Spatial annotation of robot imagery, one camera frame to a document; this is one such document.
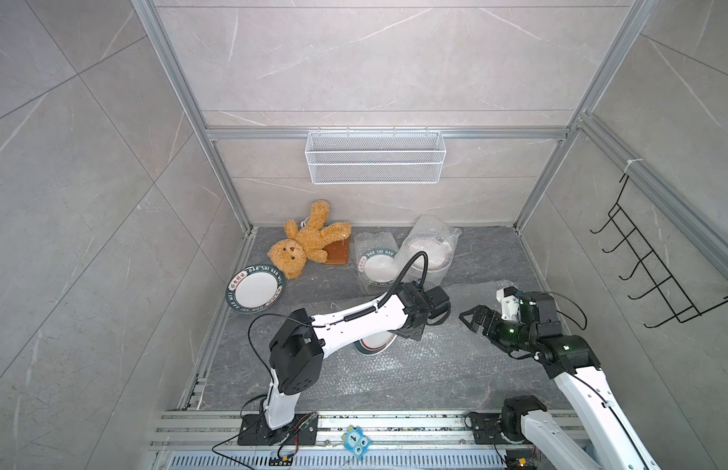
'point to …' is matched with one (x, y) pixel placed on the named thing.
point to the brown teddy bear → (307, 242)
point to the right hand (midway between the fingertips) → (475, 323)
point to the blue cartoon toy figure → (355, 442)
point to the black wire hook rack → (670, 294)
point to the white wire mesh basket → (376, 158)
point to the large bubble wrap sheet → (452, 369)
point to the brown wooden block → (338, 252)
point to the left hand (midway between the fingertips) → (410, 325)
